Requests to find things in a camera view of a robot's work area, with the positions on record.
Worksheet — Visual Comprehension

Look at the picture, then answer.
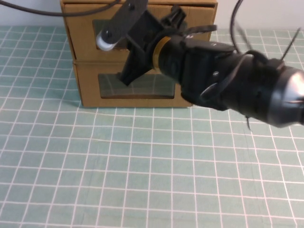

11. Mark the black camera cable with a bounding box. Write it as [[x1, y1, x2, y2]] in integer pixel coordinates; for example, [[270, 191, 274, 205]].
[[228, 0, 252, 52]]

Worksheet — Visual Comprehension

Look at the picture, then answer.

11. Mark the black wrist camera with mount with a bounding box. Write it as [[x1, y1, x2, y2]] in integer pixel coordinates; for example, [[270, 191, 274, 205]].
[[96, 0, 149, 52]]

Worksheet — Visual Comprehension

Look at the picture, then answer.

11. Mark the black hanging cable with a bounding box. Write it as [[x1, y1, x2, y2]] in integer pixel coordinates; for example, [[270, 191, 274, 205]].
[[0, 0, 119, 17]]

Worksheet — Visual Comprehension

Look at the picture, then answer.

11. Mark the black cable tie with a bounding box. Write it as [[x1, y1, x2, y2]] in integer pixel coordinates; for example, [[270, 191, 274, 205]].
[[282, 27, 301, 60], [184, 24, 218, 36]]

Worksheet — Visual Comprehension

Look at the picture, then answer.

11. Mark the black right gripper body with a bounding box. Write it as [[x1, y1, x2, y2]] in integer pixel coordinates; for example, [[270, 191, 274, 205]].
[[120, 6, 187, 86]]

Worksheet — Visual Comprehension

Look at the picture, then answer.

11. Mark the brown cardboard drawer sleeve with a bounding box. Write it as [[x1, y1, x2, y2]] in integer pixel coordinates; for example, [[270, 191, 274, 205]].
[[60, 0, 219, 60]]

